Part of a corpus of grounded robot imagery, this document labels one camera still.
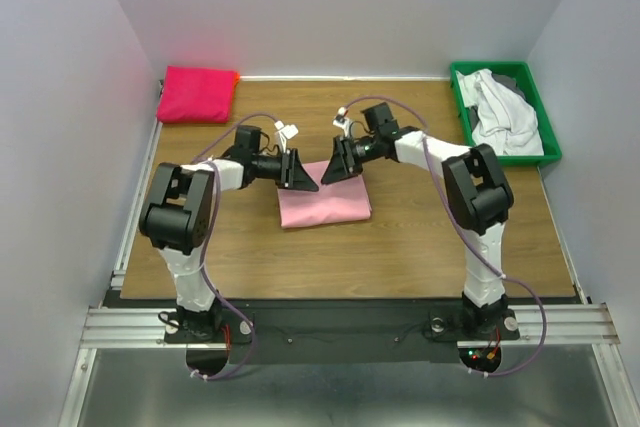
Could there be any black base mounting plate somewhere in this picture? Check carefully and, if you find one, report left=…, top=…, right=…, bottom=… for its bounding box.
left=158, top=298, right=522, bottom=370

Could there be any white crumpled t shirt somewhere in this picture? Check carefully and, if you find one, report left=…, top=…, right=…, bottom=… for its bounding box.
left=455, top=69, right=544, bottom=156

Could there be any aluminium extrusion rail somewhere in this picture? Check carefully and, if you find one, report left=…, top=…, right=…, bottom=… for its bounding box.
left=80, top=304, right=620, bottom=349

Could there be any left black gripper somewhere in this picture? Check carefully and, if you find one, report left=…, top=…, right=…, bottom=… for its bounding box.
left=250, top=147, right=318, bottom=190

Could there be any light pink t shirt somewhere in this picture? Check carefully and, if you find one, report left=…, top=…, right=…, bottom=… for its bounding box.
left=277, top=161, right=372, bottom=229

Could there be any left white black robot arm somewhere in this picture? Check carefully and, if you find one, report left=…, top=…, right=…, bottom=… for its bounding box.
left=139, top=121, right=319, bottom=342

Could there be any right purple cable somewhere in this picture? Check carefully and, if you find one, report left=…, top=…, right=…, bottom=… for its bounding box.
left=337, top=95, right=547, bottom=379

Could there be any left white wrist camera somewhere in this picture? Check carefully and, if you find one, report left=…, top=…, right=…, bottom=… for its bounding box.
left=274, top=120, right=298, bottom=153

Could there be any folded magenta t shirt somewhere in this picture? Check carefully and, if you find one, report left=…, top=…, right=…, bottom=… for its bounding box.
left=156, top=66, right=237, bottom=124

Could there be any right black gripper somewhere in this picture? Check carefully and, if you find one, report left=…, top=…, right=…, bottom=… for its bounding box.
left=322, top=134, right=381, bottom=184

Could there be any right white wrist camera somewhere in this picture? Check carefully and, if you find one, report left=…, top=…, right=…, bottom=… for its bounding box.
left=332, top=107, right=354, bottom=138

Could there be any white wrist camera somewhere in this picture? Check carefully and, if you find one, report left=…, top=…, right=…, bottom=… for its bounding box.
left=332, top=107, right=354, bottom=138
left=274, top=120, right=298, bottom=153

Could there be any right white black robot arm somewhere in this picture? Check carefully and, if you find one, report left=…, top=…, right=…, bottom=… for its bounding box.
left=321, top=102, right=514, bottom=337

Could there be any grey garment in bin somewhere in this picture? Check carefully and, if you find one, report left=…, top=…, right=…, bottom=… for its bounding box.
left=492, top=73, right=526, bottom=99

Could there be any green plastic bin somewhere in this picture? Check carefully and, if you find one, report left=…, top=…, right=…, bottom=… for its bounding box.
left=450, top=60, right=562, bottom=166

